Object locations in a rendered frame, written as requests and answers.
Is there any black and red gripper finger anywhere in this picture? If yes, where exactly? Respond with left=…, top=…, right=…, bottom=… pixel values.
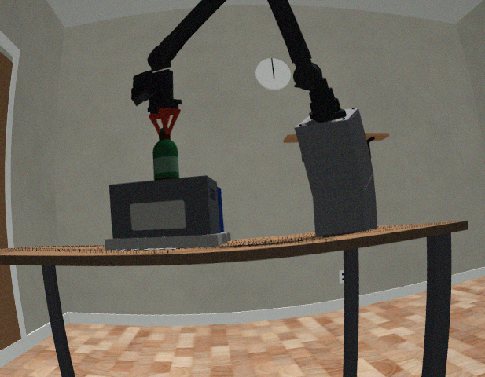
left=149, top=114, right=170, bottom=134
left=158, top=108, right=180, bottom=134

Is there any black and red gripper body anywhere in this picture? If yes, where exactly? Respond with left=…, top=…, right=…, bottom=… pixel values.
left=148, top=85, right=182, bottom=114

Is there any dark grey crate with dividers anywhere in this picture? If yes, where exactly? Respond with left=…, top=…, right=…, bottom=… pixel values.
left=109, top=175, right=220, bottom=239

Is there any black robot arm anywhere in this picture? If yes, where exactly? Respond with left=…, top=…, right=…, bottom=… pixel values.
left=131, top=0, right=347, bottom=123

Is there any green bottle with pale green label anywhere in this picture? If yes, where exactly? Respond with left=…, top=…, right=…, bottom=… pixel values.
left=153, top=128, right=179, bottom=180

